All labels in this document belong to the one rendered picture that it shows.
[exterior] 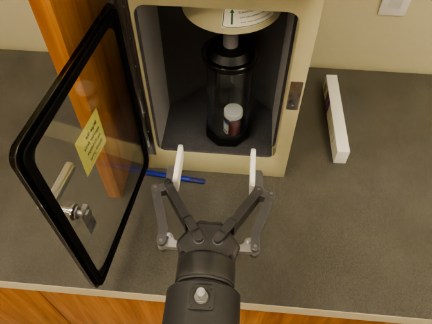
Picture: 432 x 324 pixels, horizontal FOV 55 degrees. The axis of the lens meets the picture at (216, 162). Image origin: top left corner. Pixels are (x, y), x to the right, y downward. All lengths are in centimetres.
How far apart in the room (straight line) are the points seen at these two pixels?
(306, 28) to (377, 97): 57
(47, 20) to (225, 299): 44
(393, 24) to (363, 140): 34
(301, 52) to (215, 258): 37
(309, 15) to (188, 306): 45
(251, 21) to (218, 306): 45
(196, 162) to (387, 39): 65
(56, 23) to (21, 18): 75
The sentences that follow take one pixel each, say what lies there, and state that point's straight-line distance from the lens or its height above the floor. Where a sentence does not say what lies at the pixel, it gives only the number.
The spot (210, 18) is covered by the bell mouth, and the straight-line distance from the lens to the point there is 71.
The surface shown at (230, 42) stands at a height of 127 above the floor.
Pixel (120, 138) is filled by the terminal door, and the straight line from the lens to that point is 75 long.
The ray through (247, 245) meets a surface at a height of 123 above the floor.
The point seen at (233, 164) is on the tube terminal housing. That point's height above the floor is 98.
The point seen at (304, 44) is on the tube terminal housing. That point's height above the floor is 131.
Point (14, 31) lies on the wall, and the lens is 142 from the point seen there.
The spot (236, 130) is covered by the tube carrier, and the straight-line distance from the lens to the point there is 89.
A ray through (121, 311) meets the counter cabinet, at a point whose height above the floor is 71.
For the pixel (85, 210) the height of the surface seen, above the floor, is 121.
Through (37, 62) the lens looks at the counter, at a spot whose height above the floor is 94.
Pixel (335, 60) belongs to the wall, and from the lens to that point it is 129.
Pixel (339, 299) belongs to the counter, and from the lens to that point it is 87.
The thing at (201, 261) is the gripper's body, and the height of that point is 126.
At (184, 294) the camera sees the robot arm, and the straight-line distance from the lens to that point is 50.
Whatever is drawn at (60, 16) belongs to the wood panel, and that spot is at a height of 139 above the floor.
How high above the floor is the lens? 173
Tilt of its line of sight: 53 degrees down
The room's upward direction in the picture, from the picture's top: straight up
